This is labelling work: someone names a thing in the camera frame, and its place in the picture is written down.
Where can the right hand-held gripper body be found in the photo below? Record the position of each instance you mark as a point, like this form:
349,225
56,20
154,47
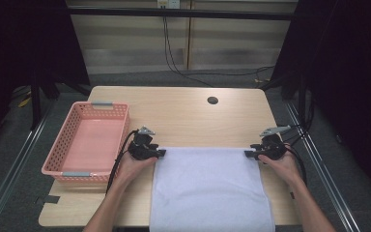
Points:
272,146

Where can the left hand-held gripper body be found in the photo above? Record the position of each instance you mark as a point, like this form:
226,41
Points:
141,146

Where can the white towel with blue print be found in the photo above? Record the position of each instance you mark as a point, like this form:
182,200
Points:
209,190

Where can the person's left hand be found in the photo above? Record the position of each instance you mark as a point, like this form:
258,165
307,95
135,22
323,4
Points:
132,169

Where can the person's right hand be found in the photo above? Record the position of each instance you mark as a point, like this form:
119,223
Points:
285,169

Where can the pink perforated plastic basket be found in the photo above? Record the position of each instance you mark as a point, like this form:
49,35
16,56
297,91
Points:
90,145

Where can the round black desk grommet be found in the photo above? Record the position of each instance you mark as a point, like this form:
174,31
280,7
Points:
212,100

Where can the dark curtain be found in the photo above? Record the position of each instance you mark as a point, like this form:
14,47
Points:
351,80
19,48

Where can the black tape piece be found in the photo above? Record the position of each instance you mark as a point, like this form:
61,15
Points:
50,199

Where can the black stand leg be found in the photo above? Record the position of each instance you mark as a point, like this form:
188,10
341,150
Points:
35,103

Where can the yellow object on floor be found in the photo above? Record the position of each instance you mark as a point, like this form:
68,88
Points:
24,102

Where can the black horizontal metal bar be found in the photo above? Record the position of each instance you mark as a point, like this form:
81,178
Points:
180,13

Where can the metal floor rail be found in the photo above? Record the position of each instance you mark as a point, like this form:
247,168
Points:
325,180
13,167

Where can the white wall outlet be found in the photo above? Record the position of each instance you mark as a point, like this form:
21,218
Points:
169,4

